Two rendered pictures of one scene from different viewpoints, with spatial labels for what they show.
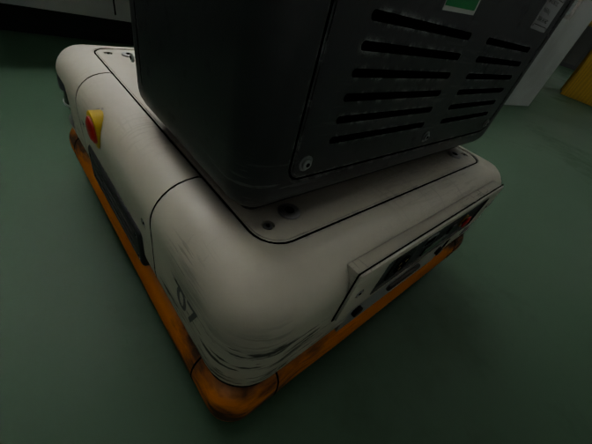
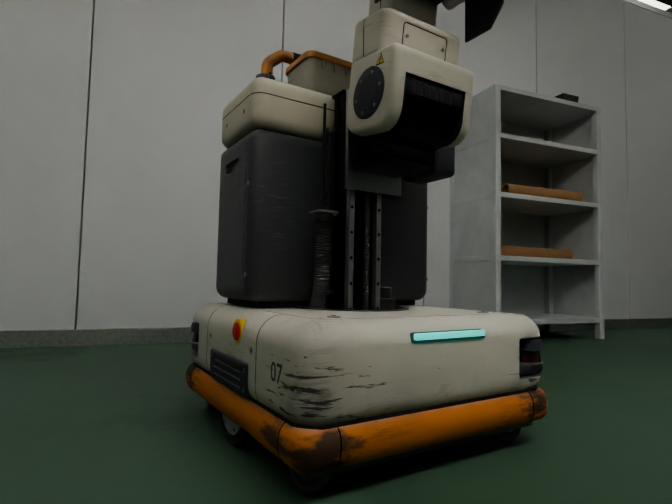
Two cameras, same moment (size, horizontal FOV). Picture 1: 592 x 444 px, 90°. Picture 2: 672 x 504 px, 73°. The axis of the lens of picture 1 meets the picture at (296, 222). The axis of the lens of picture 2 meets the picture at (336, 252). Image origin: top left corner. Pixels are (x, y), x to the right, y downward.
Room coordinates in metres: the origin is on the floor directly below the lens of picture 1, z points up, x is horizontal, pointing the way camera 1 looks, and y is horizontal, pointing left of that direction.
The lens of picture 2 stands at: (1.63, 0.39, 0.35)
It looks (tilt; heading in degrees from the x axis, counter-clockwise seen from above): 4 degrees up; 199
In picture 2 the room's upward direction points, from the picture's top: 1 degrees clockwise
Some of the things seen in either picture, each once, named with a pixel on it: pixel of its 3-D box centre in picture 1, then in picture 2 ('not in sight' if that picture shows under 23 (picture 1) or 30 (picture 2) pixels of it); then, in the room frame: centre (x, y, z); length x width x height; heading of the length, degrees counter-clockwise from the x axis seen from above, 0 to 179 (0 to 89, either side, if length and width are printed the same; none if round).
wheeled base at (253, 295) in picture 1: (279, 162); (350, 357); (0.55, 0.07, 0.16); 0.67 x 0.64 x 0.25; 51
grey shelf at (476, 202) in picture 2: not in sight; (525, 220); (-1.65, 0.63, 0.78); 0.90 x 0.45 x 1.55; 131
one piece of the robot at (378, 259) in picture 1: (434, 235); not in sight; (0.36, -0.20, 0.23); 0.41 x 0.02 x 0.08; 141
